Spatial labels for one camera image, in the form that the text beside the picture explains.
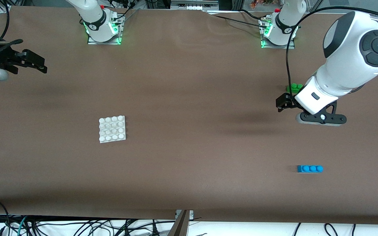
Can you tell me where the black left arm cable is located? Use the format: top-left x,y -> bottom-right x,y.
285,7 -> 353,97

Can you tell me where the dark table support beam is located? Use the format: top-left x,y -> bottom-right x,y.
167,210 -> 189,236

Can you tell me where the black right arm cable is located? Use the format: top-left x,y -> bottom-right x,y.
0,0 -> 24,64

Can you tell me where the brown table cover sheet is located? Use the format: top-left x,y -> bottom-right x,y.
0,6 -> 378,225

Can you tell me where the white studded base plate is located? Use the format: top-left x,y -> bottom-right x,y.
98,115 -> 126,144

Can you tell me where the black base connector cable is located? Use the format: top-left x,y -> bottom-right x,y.
109,0 -> 140,25

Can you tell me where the silver metal frame piece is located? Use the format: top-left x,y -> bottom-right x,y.
170,0 -> 220,11

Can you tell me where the short black table cable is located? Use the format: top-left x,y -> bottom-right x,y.
240,9 -> 265,19

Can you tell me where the orange background object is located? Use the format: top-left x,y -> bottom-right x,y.
250,0 -> 276,9

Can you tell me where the long black table cable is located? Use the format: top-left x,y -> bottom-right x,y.
213,14 -> 271,30

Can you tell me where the silver bolted edge bracket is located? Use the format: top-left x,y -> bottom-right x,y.
175,210 -> 194,221

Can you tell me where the blue three-stud block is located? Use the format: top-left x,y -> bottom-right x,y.
297,165 -> 324,173

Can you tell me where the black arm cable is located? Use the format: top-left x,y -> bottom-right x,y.
0,0 -> 24,64
285,7 -> 353,97

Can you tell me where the green two-stud block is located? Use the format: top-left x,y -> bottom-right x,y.
286,83 -> 304,93

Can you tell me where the teal floor cable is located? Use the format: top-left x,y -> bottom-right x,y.
16,215 -> 29,236

